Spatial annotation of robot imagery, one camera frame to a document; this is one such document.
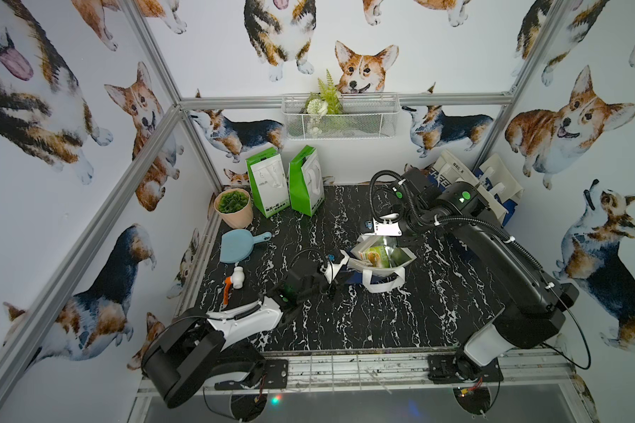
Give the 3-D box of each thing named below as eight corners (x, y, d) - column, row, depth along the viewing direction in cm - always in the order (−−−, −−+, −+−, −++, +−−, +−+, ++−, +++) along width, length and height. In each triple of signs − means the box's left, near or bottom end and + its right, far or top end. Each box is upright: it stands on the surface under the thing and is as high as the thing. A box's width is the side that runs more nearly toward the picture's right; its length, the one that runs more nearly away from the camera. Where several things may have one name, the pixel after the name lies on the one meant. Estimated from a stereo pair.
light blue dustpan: (217, 263, 99) (214, 258, 97) (226, 234, 107) (224, 229, 105) (266, 263, 99) (264, 258, 97) (271, 234, 107) (270, 229, 105)
